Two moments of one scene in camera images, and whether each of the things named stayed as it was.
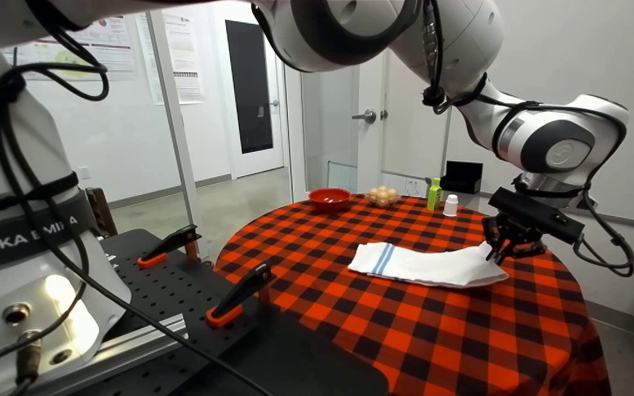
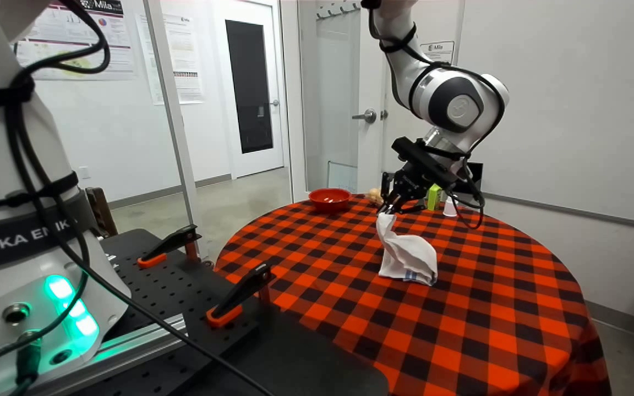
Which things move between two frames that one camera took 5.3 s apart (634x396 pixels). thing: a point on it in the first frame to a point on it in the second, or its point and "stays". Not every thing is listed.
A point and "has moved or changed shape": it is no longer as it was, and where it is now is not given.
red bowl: (331, 199) stays
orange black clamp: (182, 239) stays
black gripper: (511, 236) to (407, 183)
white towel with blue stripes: (461, 266) has moved or changed shape
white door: (370, 126) stays
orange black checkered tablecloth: (522, 335) stays
